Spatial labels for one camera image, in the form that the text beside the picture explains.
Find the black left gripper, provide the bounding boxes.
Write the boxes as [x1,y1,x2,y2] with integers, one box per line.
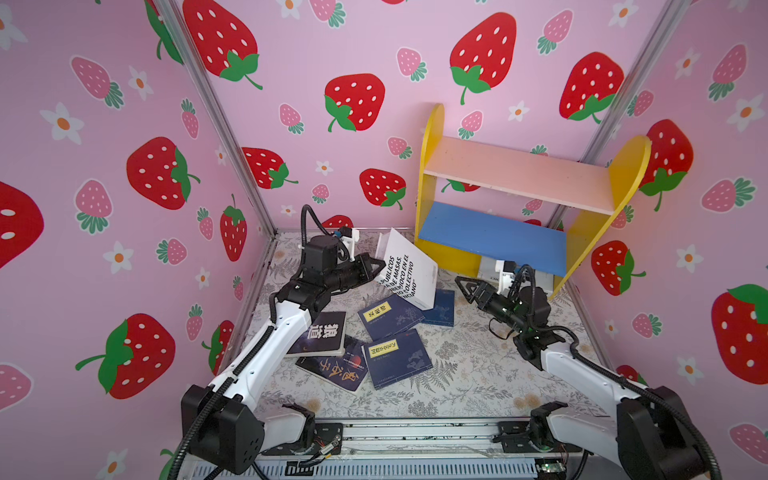
[323,254,383,296]

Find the white book black spanish text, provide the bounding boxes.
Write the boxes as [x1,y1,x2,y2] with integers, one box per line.
[375,228,439,310]

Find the white Chokladfabriken photo book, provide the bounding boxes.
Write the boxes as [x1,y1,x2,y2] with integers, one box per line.
[535,270,555,294]

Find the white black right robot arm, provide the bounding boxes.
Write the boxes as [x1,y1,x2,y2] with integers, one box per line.
[455,268,723,479]

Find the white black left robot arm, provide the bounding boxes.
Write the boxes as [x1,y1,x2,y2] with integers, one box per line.
[167,234,386,479]

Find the navy book by shelf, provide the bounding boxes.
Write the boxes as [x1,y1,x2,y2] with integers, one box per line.
[422,289,455,327]

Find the yellow pink blue bookshelf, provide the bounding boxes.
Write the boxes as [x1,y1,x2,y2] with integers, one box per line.
[413,103,653,300]

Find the navy book upper yellow label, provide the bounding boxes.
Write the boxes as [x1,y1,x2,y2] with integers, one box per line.
[358,294,425,341]

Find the navy book yellow label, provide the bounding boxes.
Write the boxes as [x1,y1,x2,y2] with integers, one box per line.
[358,294,425,341]
[362,329,433,390]

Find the black book white chinese title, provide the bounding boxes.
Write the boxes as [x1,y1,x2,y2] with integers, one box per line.
[286,312,346,358]

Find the navy book lower yellow label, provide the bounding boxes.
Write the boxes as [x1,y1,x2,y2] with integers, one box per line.
[362,329,433,390]

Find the dark book orange calligraphy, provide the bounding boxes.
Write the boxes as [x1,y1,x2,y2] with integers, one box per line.
[296,335,368,393]

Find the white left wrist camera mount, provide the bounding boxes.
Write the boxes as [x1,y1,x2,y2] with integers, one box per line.
[337,226,360,249]

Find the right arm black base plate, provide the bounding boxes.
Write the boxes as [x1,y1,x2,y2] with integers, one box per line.
[491,420,582,454]

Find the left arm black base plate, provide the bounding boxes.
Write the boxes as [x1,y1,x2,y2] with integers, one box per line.
[261,422,344,456]

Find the aluminium front rail frame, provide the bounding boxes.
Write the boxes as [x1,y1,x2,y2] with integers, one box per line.
[170,416,676,480]

